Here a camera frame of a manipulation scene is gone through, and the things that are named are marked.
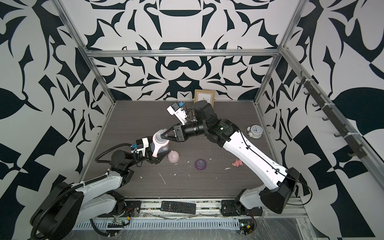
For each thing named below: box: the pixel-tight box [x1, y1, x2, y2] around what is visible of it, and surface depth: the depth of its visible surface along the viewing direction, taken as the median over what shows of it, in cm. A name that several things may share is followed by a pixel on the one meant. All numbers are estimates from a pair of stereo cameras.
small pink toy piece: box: [232, 159, 244, 168], surface depth 89 cm
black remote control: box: [160, 200, 196, 215], surface depth 76 cm
